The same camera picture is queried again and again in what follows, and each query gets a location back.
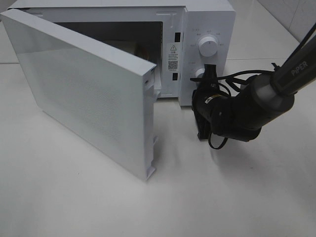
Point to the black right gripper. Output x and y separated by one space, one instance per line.
205 97

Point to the white timer knob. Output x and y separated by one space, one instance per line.
199 74

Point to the white microwave door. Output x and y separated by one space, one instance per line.
101 93

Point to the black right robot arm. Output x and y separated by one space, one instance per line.
237 106

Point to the upper white power knob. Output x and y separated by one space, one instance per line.
208 46

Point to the white warning label sticker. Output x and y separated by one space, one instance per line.
173 56

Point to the white microwave oven body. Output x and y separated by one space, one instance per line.
146 27

